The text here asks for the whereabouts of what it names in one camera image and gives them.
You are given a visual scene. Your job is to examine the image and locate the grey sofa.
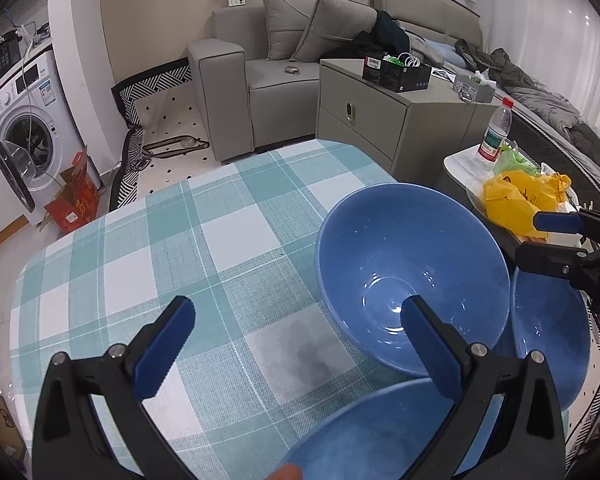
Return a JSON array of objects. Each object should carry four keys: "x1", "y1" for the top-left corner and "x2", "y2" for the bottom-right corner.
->
[{"x1": 187, "y1": 0, "x2": 486, "y2": 163}]

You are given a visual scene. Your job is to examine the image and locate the white top side table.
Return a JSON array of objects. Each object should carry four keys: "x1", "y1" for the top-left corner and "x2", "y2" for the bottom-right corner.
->
[{"x1": 442, "y1": 147, "x2": 600, "y2": 261}]

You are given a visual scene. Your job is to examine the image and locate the black white patterned mat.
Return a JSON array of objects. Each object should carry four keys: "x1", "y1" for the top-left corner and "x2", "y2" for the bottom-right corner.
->
[{"x1": 110, "y1": 57, "x2": 216, "y2": 213}]

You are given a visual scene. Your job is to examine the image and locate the dark hanger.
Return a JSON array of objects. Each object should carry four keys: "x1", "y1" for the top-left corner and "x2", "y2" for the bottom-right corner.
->
[{"x1": 142, "y1": 135, "x2": 211, "y2": 157}]

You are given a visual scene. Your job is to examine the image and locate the pale blue cloth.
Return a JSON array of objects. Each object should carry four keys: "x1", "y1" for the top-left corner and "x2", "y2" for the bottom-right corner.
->
[{"x1": 410, "y1": 35, "x2": 468, "y2": 68}]

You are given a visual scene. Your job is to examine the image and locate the white charging cable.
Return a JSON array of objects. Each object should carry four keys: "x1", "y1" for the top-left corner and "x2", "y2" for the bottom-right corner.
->
[{"x1": 382, "y1": 51, "x2": 421, "y2": 68}]

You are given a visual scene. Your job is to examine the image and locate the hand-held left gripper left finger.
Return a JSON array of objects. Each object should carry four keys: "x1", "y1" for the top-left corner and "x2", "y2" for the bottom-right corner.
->
[{"x1": 31, "y1": 296, "x2": 197, "y2": 480}]

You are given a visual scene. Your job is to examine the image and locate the grey quilt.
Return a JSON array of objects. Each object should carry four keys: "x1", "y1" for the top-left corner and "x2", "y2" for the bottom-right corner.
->
[{"x1": 455, "y1": 37, "x2": 600, "y2": 181}]

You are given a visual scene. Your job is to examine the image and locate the grey sofa pillow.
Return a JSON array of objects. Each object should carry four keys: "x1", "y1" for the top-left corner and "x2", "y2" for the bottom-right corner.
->
[
  {"x1": 290, "y1": 0, "x2": 378, "y2": 63},
  {"x1": 260, "y1": 0, "x2": 318, "y2": 62}
]

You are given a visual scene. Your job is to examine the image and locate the yellow plastic bag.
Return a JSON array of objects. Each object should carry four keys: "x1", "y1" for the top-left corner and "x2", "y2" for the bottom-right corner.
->
[{"x1": 481, "y1": 170, "x2": 572, "y2": 241}]

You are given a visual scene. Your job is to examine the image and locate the green plastic bag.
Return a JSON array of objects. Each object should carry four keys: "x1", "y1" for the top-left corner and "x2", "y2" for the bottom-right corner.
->
[{"x1": 492, "y1": 142, "x2": 541, "y2": 177}]

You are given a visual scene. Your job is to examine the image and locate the blue bowl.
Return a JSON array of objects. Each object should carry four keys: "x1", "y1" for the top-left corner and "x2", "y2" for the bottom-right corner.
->
[
  {"x1": 510, "y1": 265, "x2": 592, "y2": 411},
  {"x1": 315, "y1": 182, "x2": 512, "y2": 377},
  {"x1": 279, "y1": 377, "x2": 571, "y2": 480}
]

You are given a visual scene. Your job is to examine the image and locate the grey nightstand cabinet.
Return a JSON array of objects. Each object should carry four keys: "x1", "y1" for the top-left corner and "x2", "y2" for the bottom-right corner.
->
[{"x1": 315, "y1": 57, "x2": 501, "y2": 176}]

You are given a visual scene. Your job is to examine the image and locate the clear water bottle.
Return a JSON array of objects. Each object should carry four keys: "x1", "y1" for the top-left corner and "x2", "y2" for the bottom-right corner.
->
[{"x1": 477, "y1": 97, "x2": 515, "y2": 163}]

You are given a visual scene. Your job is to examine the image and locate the black pressure cooker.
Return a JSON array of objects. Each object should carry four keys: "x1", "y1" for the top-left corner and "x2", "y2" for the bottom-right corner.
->
[{"x1": 0, "y1": 30, "x2": 23, "y2": 83}]

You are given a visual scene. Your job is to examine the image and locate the white washing machine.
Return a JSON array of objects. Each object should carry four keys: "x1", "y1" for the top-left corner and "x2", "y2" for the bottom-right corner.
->
[{"x1": 0, "y1": 42, "x2": 88, "y2": 226}]

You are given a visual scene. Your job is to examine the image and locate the dark jacket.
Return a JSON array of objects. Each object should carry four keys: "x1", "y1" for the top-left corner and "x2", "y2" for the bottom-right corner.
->
[{"x1": 325, "y1": 10, "x2": 412, "y2": 61}]

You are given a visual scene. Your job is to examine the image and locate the teal plaid tablecloth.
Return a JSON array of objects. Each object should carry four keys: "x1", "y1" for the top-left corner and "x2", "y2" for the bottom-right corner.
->
[{"x1": 10, "y1": 139, "x2": 571, "y2": 480}]

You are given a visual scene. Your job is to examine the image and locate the black box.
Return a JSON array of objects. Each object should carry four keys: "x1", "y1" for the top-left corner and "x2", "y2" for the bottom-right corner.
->
[{"x1": 362, "y1": 54, "x2": 433, "y2": 93}]

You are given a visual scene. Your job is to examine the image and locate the dark bed base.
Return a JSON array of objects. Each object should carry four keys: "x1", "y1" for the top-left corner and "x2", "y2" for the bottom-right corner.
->
[{"x1": 500, "y1": 85, "x2": 600, "y2": 221}]

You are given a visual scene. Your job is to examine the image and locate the red cardboard box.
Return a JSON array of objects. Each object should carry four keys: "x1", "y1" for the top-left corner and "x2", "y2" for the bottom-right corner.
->
[{"x1": 44, "y1": 145, "x2": 101, "y2": 233}]

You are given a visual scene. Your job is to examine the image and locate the grey tissue box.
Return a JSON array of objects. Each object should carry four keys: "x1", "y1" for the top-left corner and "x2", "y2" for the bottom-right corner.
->
[{"x1": 452, "y1": 71, "x2": 496, "y2": 103}]

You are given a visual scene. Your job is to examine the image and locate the brown cardboard box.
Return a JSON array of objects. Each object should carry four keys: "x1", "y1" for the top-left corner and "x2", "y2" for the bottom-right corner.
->
[{"x1": 0, "y1": 385, "x2": 28, "y2": 461}]

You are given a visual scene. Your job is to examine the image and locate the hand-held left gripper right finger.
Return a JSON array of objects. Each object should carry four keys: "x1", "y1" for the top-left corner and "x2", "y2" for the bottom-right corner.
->
[{"x1": 401, "y1": 295, "x2": 567, "y2": 480}]

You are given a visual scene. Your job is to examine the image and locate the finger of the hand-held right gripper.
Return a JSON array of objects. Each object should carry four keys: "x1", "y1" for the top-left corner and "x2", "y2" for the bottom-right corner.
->
[
  {"x1": 532, "y1": 207, "x2": 600, "y2": 248},
  {"x1": 515, "y1": 241, "x2": 600, "y2": 288}
]

